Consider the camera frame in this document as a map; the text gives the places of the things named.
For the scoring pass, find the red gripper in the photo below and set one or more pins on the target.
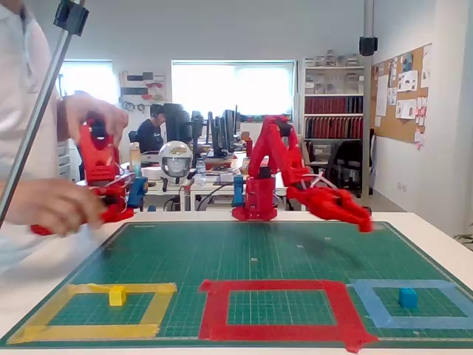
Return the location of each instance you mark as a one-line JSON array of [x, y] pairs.
[[338, 200]]

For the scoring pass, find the red leader arm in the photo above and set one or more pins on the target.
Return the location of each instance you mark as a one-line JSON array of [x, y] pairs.
[[98, 159]]

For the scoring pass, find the red robot arm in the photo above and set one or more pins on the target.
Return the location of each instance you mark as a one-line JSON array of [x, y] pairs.
[[260, 196]]

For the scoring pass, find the blue cube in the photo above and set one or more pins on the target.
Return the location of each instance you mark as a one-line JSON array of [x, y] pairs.
[[407, 299]]

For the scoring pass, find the blue tape square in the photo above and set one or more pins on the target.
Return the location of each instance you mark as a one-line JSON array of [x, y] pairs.
[[417, 322]]

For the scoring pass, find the red tape square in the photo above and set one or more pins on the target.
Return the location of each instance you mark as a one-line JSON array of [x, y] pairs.
[[277, 333]]

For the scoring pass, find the yellow cube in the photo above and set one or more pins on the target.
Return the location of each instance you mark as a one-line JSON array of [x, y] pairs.
[[117, 297]]

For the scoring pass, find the yellow tape square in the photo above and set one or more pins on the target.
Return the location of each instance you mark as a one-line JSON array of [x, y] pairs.
[[92, 331]]

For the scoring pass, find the person's left hand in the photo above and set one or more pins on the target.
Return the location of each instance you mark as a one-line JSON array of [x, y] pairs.
[[92, 107]]

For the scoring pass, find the person's right hand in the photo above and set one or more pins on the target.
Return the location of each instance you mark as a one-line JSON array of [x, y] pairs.
[[55, 207]]

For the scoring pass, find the black office chair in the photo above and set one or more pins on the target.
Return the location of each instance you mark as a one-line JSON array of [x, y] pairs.
[[347, 166]]

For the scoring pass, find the cork notice board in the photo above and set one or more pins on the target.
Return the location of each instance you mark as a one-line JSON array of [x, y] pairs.
[[391, 125]]

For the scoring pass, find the green cutting mat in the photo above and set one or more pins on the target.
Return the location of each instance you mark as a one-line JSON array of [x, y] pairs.
[[258, 251]]

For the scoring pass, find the upright grey pole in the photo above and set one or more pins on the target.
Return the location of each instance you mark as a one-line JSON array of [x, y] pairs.
[[368, 111]]

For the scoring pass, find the white bookshelf red binders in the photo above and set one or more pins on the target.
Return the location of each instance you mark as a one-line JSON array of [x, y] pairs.
[[332, 105]]

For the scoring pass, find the blue table clamp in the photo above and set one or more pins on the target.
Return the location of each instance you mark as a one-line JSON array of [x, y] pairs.
[[238, 190], [137, 192]]

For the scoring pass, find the red bottle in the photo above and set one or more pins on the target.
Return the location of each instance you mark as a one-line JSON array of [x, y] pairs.
[[250, 146]]

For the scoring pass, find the green plant leaves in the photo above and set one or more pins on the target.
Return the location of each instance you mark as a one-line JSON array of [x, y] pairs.
[[465, 238]]

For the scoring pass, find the white office desk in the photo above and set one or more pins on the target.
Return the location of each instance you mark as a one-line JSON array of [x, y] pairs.
[[212, 189]]

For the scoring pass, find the black computer monitor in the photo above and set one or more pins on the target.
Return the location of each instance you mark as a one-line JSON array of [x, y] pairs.
[[177, 122], [197, 127], [218, 135], [231, 125]]

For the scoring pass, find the clear water bottle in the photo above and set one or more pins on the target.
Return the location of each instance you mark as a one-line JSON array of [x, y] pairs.
[[200, 174]]

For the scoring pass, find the black pole clamp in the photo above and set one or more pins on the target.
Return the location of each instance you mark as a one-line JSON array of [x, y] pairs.
[[72, 16], [368, 46]]

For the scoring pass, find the wide bright window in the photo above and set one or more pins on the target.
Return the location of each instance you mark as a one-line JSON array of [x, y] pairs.
[[233, 88]]

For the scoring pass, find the white helmet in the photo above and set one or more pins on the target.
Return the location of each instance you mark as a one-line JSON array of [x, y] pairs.
[[175, 159]]

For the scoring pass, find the seated person dark shirt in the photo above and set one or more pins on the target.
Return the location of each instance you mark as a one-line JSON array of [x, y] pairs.
[[149, 135]]

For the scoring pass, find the small bright window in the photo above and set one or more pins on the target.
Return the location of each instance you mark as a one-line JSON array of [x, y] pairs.
[[92, 81]]

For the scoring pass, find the white drawer cabinet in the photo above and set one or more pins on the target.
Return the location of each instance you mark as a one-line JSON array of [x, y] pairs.
[[64, 164]]

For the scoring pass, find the slanted metal pole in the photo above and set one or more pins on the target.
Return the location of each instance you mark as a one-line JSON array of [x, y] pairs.
[[40, 111]]

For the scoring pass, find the white shirt torso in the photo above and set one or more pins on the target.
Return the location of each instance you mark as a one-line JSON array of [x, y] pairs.
[[15, 92]]

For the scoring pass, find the wall power outlet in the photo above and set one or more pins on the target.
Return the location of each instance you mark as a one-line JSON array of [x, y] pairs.
[[402, 186]]

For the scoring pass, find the wall tool rack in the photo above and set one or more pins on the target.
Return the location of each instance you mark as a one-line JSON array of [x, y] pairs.
[[142, 87]]

